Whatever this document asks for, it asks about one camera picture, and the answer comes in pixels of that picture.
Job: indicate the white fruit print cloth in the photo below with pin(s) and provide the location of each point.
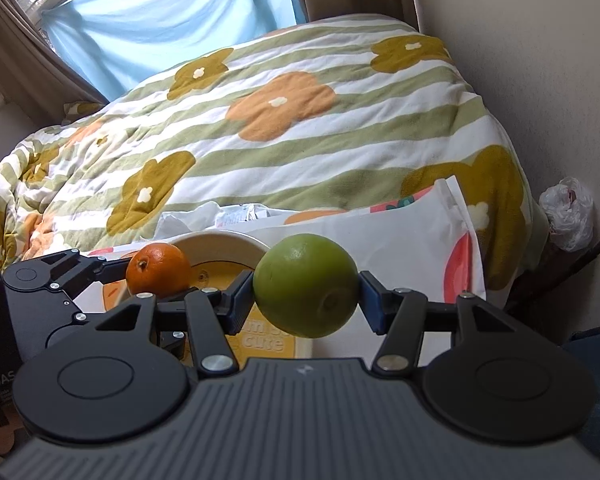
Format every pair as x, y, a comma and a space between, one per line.
426, 243

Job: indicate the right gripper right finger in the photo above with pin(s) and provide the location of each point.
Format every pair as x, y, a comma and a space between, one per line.
399, 315

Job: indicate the green apple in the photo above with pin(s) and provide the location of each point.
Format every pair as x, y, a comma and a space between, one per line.
307, 286

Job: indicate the yellow duck bowl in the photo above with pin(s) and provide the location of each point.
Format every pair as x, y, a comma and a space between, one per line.
216, 258

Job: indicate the white plastic bag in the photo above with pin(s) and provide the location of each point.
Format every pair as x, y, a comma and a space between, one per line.
569, 207

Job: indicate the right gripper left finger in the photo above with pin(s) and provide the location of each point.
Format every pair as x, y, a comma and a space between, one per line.
238, 300

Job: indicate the orange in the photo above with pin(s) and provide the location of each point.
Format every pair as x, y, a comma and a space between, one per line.
159, 268

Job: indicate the blue window cloth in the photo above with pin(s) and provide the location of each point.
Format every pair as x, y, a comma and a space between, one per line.
116, 44

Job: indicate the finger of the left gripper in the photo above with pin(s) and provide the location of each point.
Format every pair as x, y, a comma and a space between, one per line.
180, 332
71, 267

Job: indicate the left brown curtain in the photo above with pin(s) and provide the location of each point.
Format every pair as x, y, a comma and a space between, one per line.
32, 75

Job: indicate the floral striped duvet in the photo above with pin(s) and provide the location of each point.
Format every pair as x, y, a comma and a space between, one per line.
341, 113

